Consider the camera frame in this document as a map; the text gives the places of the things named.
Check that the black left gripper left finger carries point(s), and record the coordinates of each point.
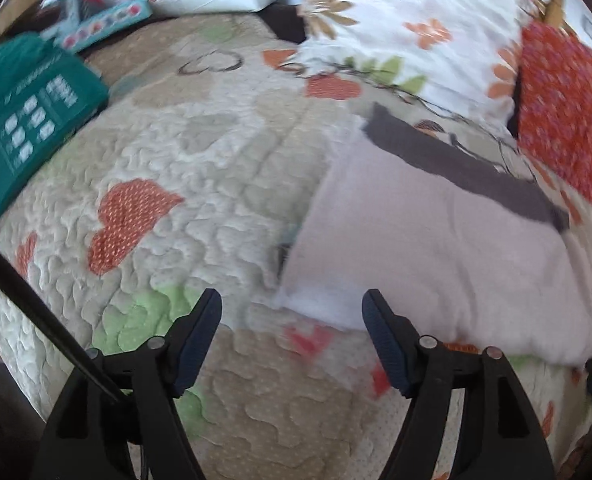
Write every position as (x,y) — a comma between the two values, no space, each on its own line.
(88,433)

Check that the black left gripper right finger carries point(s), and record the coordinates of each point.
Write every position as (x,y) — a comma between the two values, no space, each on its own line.
(500,436)

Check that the pale pink embroidered sweater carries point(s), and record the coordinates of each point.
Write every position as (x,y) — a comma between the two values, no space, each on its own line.
(468,253)

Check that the red floral cushion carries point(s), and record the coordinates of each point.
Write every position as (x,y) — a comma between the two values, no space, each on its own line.
(555,123)

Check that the green cardboard box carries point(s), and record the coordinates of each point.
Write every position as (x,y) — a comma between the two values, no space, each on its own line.
(46,95)

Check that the light blue shapes box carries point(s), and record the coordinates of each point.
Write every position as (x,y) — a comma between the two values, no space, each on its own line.
(104,24)

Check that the white floral pillow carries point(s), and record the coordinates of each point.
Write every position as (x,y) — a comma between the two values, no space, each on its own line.
(459,56)

